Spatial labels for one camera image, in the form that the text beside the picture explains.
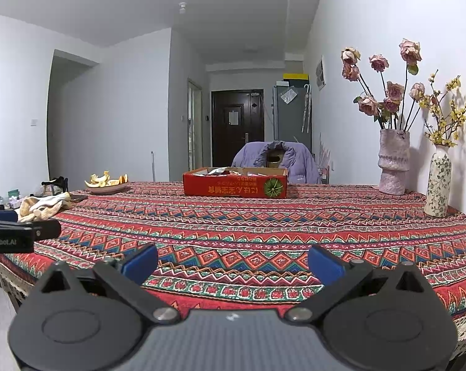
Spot dried pink rose bouquet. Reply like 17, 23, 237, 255
341, 38, 427, 131

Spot yellow flower branches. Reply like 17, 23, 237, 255
418, 70, 466, 148

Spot patterned red tablecloth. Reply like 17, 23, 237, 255
0, 180, 466, 341

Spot white framed glass door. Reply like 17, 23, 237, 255
186, 78, 204, 172

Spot black bag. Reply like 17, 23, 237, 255
41, 176, 70, 198

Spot pink textured vase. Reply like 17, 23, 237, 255
379, 129, 411, 196

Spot white and yellow cloth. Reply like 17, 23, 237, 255
18, 192, 72, 223

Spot red cardboard box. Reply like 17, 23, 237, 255
182, 166, 289, 197

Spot yellow and black box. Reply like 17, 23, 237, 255
282, 72, 309, 86

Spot wall poster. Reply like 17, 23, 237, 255
316, 54, 328, 92

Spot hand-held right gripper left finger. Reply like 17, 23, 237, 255
34, 244, 180, 325

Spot dark entrance door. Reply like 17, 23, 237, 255
211, 89, 265, 164

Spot white folded umbrella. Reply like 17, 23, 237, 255
301, 83, 312, 134

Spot brown plate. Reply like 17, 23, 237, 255
85, 181, 129, 195

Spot white floral vase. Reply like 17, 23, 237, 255
424, 144, 452, 218

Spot purple puffer jacket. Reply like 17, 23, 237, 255
231, 141, 321, 185

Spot brown chair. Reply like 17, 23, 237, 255
266, 149, 286, 169

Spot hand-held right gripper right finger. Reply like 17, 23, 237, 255
285, 245, 436, 325

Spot grey refrigerator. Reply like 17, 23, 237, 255
272, 84, 312, 144

